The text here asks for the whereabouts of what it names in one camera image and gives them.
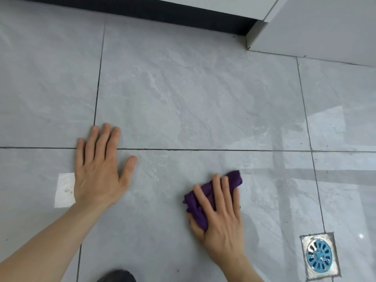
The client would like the person's right hand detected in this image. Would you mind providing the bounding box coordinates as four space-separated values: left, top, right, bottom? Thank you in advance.
188 173 246 265

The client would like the person's left hand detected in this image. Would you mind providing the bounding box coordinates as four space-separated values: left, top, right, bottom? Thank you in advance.
73 123 138 208

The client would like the purple cleaning cloth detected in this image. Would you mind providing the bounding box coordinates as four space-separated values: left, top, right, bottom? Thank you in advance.
183 170 243 232

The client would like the person's right forearm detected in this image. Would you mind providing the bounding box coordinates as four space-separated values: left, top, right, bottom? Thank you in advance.
217 255 265 282

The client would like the person's left forearm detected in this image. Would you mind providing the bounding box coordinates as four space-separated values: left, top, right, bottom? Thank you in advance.
0 200 119 282

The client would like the white paper scrap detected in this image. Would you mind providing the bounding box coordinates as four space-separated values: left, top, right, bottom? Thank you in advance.
54 173 76 208

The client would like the person's dark shoe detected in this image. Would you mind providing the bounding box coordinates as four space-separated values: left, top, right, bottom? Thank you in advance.
104 269 137 282

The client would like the square floor drain blue grate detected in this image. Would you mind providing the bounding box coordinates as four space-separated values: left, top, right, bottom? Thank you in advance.
299 232 342 281

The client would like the black toe kick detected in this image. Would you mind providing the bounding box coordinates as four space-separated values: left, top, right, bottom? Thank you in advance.
0 0 259 36

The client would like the white cabinet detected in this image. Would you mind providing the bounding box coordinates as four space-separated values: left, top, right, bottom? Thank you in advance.
147 0 376 68

